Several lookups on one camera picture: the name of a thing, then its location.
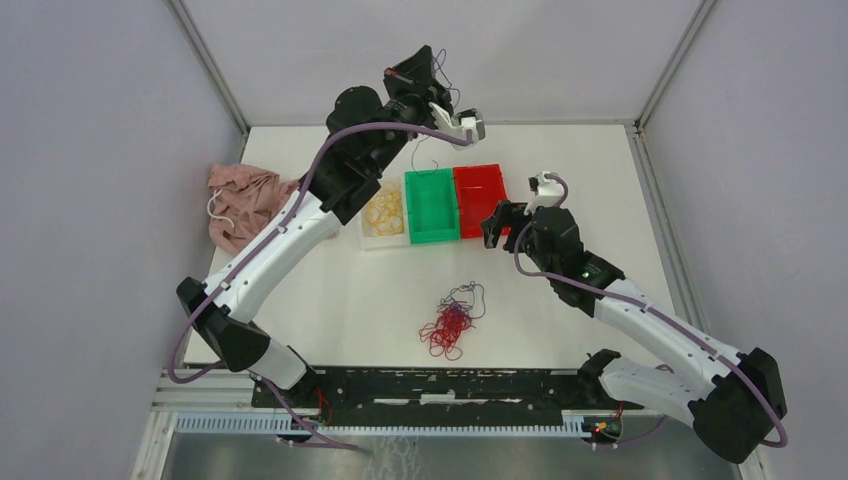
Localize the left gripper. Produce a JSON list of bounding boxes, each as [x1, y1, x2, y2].
[[368, 46, 456, 175]]

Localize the purple cables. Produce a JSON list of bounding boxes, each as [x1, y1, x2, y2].
[[410, 47, 488, 323]]

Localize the red cables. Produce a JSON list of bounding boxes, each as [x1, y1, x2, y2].
[[418, 301, 478, 362]]

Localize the yellow cables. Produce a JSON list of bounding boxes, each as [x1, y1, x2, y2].
[[362, 184, 407, 238]]

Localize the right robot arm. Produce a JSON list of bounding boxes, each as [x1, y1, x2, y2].
[[481, 201, 788, 464]]

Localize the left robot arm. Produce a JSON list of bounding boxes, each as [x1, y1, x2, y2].
[[177, 45, 454, 407]]

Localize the red plastic bin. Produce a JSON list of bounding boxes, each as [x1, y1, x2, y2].
[[452, 164, 508, 240]]

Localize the green plastic bin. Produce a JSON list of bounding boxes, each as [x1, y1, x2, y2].
[[404, 169, 460, 244]]

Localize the clear plastic bin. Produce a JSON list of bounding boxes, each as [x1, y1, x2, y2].
[[356, 177, 410, 251]]

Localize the pink cloth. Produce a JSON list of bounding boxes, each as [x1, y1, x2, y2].
[[207, 164, 300, 256]]

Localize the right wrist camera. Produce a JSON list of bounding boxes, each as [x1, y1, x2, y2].
[[524, 171, 569, 215]]

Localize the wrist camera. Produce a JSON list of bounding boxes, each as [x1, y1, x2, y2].
[[524, 171, 569, 215], [429, 102, 486, 150]]

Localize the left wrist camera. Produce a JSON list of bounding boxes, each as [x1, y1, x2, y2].
[[429, 102, 486, 150]]

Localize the white cord on cloth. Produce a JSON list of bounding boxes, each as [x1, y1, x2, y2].
[[207, 188, 237, 233]]

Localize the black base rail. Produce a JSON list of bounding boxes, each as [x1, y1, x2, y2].
[[251, 359, 632, 427]]

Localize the white comb cable duct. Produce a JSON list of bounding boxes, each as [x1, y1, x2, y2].
[[173, 412, 590, 439]]

